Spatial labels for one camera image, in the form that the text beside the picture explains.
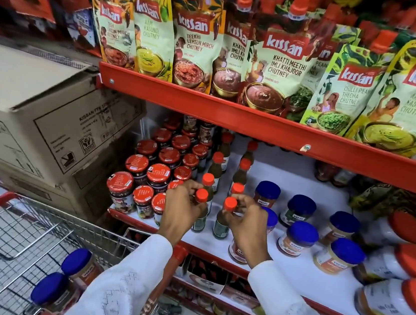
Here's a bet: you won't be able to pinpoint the person's left hand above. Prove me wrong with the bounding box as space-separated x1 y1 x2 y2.
156 176 212 245

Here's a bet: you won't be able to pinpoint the person's right hand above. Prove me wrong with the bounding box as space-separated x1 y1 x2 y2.
217 192 281 265

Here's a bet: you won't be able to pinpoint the small orange-cap sauce bottle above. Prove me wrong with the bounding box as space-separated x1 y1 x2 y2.
211 194 239 242
189 187 213 234

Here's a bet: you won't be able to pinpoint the person's left forearm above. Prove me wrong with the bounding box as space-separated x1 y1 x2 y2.
58 223 176 315

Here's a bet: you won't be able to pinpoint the rows of orange-cap bottles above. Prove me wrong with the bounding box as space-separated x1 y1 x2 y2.
197 129 260 221

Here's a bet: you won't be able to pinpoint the open cardboard display tray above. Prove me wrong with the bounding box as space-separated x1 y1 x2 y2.
180 256 230 296

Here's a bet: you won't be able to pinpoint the group of blue-lid jars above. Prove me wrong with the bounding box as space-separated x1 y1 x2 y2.
226 177 374 280

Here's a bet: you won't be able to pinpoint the group of red-lid jars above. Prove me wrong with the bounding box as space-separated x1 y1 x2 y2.
102 106 217 232

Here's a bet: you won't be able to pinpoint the row of dark small bottles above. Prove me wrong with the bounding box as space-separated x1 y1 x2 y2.
166 251 293 315

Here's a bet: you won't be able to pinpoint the red metal shelf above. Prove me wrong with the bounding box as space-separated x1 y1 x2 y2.
87 61 416 199

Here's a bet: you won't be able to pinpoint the white-topped red shelf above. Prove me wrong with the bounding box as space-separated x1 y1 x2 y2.
95 120 416 315

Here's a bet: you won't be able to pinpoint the dark red jar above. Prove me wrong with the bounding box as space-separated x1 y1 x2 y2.
313 161 340 184

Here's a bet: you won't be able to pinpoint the pale label jar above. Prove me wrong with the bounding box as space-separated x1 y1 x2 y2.
331 167 356 190

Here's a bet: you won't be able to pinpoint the blue-lid spread jar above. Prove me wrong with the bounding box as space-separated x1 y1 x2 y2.
59 245 106 294
28 269 82 315

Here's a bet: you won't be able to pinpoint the pile of dark green pouches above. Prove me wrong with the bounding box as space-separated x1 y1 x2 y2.
347 179 416 231

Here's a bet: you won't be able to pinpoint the row of green chutney pouches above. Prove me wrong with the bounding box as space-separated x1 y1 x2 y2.
75 0 416 166

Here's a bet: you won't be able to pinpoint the large white orange-lid jar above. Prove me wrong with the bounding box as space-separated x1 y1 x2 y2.
352 271 416 315
358 206 416 251
351 237 416 291

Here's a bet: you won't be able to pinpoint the large brown cardboard box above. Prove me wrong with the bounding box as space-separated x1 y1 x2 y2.
0 41 153 197

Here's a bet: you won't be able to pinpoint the wire shopping cart red handle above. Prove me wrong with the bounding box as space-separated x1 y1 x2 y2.
0 190 194 315

